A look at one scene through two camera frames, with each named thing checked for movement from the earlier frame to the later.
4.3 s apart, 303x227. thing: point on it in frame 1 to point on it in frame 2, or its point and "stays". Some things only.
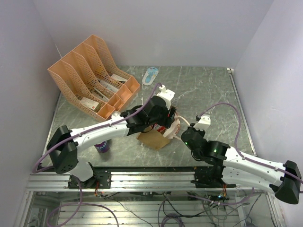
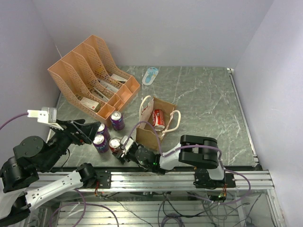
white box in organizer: (118, 78) stays
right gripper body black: (202, 132) to (130, 155)
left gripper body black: (163, 118) to (60, 139)
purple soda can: (102, 147) stays
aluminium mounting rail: (129, 181) stays
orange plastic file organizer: (89, 78) stays
